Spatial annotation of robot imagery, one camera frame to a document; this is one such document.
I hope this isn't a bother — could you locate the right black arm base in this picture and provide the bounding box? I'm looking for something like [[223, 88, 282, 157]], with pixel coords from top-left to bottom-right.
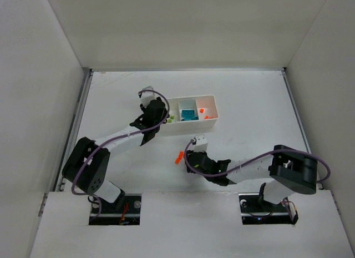
[[239, 183, 299, 225]]

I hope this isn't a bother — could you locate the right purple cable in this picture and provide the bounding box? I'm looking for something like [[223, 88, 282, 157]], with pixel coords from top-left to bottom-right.
[[183, 140, 331, 184]]

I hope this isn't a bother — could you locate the purple cable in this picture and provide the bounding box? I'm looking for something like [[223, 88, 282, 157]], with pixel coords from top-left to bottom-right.
[[71, 88, 170, 221], [183, 140, 331, 184]]

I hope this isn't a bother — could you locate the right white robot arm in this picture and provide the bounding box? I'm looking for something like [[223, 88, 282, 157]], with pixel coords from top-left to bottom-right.
[[184, 145, 318, 204]]

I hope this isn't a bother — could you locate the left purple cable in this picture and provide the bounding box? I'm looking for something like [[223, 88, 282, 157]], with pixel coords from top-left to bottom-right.
[[71, 88, 170, 221]]

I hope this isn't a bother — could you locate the long teal lego brick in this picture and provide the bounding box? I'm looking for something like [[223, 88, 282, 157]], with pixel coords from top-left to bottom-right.
[[181, 109, 196, 117]]

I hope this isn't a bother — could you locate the square teal lego brick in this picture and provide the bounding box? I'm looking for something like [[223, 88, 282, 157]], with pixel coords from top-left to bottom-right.
[[181, 116, 199, 122]]

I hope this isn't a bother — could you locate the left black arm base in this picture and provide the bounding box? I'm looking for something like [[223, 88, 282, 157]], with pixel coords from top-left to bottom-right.
[[88, 194, 142, 226]]

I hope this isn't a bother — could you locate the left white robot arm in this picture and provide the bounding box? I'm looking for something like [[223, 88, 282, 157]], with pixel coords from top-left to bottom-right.
[[62, 95, 169, 210]]

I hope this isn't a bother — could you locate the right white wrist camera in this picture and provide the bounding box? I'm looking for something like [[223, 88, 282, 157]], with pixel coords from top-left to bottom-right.
[[192, 134, 208, 153]]

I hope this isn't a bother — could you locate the white three-compartment container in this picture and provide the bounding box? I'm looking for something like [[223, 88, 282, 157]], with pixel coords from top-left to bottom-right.
[[160, 95, 219, 135]]

